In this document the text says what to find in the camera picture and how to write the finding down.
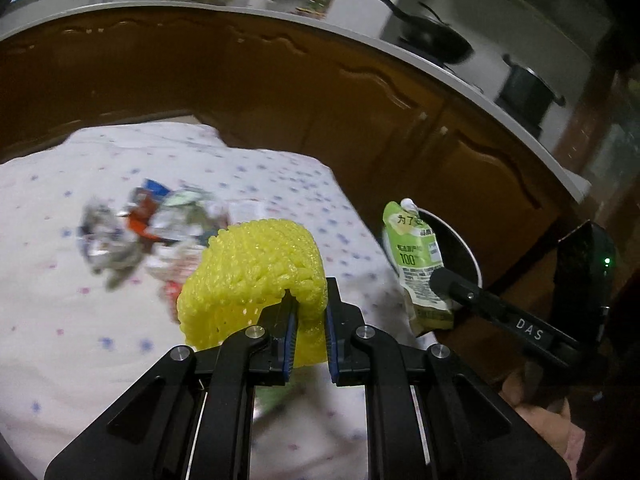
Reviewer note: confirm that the brown wooden kitchen cabinet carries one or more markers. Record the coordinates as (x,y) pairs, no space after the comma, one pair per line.
(300,90)

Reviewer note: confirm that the white dotted cloth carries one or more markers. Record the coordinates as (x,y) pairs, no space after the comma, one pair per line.
(75,360)

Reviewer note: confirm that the dark cooking pot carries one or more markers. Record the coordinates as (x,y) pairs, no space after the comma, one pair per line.
(525,91)

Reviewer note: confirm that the white round waste bin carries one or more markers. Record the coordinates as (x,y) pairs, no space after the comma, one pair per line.
(460,255)

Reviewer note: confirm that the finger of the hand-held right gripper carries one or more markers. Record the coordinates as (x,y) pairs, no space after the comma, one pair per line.
(480,305)

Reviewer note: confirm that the clear plastic wrapper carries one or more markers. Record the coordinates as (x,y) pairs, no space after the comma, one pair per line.
(107,245)

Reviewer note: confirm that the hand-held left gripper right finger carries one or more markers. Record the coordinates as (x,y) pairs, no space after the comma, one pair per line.
(334,345)

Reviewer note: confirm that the white green wrapper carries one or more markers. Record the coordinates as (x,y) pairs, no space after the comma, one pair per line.
(195,215)

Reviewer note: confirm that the small yellow objects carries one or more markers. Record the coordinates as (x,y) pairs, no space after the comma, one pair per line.
(311,5)

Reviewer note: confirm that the person's right hand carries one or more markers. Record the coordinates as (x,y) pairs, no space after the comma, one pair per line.
(542,420)

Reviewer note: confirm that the black wok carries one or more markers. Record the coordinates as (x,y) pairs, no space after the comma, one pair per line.
(435,35)

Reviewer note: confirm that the red blue snack wrapper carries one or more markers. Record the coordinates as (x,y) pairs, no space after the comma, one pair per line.
(145,210)

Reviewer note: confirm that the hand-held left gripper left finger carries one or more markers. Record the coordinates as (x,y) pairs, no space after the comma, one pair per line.
(286,340)

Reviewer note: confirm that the green drink pouch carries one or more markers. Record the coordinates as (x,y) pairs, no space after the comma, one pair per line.
(415,255)

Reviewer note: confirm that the yellow foam fruit net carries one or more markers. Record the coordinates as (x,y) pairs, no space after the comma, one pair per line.
(250,270)

